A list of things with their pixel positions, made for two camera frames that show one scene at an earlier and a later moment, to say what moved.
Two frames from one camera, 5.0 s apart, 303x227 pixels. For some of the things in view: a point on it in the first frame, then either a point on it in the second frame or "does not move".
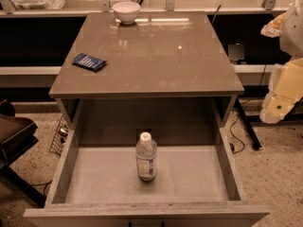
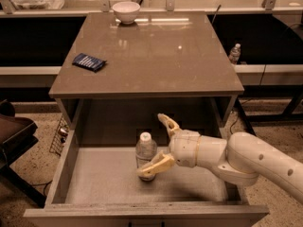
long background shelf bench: (34, 43) does not move
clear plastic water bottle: (146, 153) does not move
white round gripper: (294, 32) -> (184, 148)
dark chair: (16, 136) does not move
